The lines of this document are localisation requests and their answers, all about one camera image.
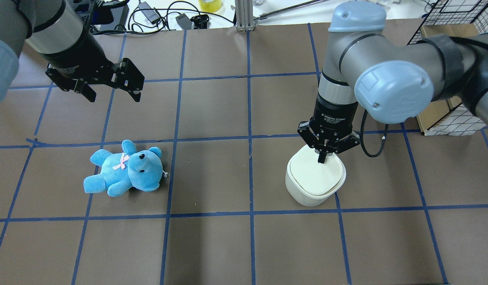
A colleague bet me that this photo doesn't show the aluminium frame post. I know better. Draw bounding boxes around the aluminium frame post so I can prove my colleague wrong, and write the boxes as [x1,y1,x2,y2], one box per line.
[235,0,255,31]

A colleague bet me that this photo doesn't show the yellow tape roll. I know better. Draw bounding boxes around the yellow tape roll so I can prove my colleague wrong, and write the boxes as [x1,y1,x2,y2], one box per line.
[198,0,223,13]

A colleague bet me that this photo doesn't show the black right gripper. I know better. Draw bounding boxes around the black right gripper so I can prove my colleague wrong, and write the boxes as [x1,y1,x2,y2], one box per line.
[297,95,360,163]

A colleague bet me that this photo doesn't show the white trash can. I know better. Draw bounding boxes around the white trash can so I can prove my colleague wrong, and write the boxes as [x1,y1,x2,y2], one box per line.
[285,145,346,207]

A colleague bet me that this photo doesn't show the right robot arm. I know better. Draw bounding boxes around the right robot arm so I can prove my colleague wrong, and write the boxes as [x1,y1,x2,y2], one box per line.
[298,1,488,163]

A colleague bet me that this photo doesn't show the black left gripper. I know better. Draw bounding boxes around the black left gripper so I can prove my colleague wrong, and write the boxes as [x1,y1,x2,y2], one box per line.
[45,31,145,103]

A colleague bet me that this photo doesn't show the wire basket with cardboard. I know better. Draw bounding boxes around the wire basket with cardboard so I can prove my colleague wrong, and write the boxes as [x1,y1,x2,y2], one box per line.
[410,0,488,137]

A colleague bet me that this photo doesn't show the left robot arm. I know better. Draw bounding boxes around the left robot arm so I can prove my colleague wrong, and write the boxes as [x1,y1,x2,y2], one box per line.
[0,0,144,103]

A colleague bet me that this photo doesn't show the long metal rod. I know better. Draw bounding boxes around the long metal rod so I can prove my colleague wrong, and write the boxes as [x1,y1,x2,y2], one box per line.
[253,0,329,22]

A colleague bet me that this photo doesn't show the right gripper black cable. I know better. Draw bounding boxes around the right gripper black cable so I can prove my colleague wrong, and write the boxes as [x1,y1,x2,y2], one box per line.
[360,111,388,158]

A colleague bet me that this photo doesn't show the black power adapter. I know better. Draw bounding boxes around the black power adapter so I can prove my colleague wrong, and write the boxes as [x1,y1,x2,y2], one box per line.
[137,2,161,24]

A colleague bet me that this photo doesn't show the blue teddy bear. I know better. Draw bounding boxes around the blue teddy bear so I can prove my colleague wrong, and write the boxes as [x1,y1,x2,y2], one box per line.
[83,140,168,197]

